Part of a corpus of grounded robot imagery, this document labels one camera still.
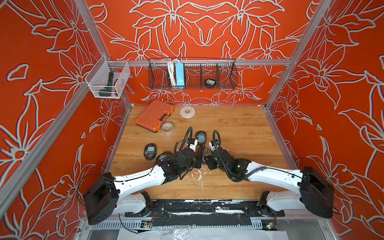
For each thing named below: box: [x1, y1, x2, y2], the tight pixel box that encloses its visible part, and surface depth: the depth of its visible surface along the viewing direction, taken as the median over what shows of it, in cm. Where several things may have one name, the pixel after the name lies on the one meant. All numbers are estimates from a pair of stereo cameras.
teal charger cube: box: [147, 146, 155, 154], surface depth 94 cm
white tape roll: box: [180, 106, 195, 119], surface depth 116 cm
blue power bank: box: [175, 62, 185, 89], surface depth 92 cm
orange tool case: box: [135, 99, 175, 133], surface depth 109 cm
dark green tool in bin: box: [98, 72, 114, 97], surface depth 82 cm
